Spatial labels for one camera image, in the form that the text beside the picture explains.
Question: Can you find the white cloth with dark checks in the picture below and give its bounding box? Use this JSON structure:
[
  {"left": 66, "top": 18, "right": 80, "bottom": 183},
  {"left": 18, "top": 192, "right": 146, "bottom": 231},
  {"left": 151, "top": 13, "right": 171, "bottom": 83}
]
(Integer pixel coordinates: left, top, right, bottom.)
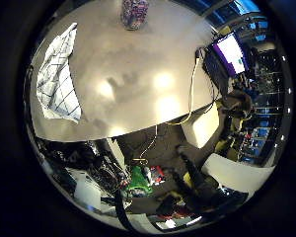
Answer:
[{"left": 36, "top": 22, "right": 83, "bottom": 124}]

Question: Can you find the green bag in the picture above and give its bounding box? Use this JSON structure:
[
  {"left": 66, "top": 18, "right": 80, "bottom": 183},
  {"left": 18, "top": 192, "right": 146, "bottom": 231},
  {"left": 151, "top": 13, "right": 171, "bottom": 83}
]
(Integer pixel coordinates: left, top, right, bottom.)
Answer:
[{"left": 125, "top": 164, "right": 154, "bottom": 198}]

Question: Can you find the person with dark hair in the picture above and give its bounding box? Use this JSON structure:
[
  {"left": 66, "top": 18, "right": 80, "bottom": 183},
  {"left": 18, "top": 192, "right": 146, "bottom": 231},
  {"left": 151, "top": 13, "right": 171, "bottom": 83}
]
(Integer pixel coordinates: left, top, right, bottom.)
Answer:
[{"left": 200, "top": 88, "right": 258, "bottom": 163}]

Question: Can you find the open laptop with bright screen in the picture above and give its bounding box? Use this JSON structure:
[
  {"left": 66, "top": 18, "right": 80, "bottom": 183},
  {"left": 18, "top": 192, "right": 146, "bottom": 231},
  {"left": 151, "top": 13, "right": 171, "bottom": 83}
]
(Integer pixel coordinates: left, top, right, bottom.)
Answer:
[{"left": 201, "top": 32, "right": 252, "bottom": 95}]

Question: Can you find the thin yellow cable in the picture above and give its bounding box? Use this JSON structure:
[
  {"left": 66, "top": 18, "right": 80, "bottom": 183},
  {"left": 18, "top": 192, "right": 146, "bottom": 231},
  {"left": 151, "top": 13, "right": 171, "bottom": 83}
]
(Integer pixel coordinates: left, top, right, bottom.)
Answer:
[{"left": 138, "top": 124, "right": 159, "bottom": 163}]

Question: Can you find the white cable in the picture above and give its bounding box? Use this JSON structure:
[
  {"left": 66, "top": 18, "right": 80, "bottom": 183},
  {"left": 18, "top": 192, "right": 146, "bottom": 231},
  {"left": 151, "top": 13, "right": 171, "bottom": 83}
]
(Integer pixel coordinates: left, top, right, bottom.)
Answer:
[{"left": 167, "top": 48, "right": 202, "bottom": 127}]

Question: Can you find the thick black cable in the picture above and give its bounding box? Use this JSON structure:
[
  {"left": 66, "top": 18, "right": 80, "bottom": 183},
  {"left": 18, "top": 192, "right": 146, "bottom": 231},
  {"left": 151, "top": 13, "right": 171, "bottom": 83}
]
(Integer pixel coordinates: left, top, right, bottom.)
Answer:
[{"left": 113, "top": 187, "right": 136, "bottom": 233}]

